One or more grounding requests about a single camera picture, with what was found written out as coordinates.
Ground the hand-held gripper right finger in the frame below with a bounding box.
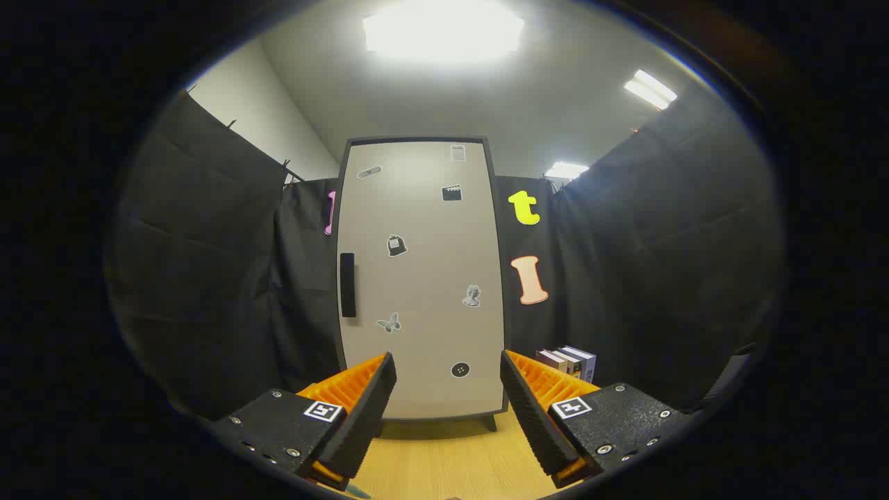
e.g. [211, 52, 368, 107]
[500, 349, 695, 489]

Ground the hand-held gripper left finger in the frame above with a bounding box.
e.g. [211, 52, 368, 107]
[208, 351, 398, 492]

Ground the black door handle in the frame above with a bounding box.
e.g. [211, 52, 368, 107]
[340, 253, 357, 319]

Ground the dark grey cabinet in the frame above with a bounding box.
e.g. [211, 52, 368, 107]
[335, 135, 513, 433]

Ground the white book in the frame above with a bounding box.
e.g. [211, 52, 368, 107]
[552, 347, 583, 379]

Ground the black backdrop cloth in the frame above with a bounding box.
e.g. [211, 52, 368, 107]
[104, 87, 789, 421]

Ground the long ceiling light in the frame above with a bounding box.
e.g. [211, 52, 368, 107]
[624, 69, 678, 110]

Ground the large ceiling light panel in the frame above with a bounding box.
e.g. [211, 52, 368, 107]
[363, 0, 525, 63]

